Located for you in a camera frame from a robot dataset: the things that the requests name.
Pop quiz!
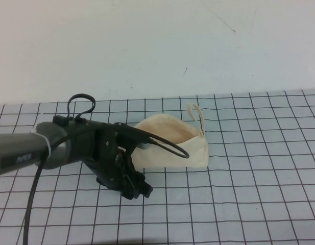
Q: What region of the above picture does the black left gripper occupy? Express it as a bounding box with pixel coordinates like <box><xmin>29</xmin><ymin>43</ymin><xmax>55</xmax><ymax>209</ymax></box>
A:
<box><xmin>83</xmin><ymin>122</ymin><xmax>154</xmax><ymax>201</ymax></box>

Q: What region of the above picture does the cream canvas pencil case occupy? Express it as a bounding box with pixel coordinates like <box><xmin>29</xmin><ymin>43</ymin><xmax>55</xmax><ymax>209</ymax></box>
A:
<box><xmin>131</xmin><ymin>103</ymin><xmax>209</xmax><ymax>169</ymax></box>

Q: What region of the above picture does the white zip tie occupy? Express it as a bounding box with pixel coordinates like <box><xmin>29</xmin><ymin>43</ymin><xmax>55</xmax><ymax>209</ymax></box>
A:
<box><xmin>29</xmin><ymin>128</ymin><xmax>53</xmax><ymax>161</ymax></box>

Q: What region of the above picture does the blue grid-patterned tablecloth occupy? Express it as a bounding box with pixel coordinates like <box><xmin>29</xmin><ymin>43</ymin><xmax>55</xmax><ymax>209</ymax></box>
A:
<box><xmin>0</xmin><ymin>88</ymin><xmax>315</xmax><ymax>245</ymax></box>

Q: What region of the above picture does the long black camera cable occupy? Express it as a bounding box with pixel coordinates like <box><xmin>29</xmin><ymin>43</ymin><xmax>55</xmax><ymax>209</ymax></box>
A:
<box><xmin>22</xmin><ymin>127</ymin><xmax>190</xmax><ymax>245</ymax></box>

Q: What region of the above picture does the short black looped cable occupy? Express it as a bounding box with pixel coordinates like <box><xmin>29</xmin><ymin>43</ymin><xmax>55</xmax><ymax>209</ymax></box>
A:
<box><xmin>67</xmin><ymin>93</ymin><xmax>96</xmax><ymax>123</ymax></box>

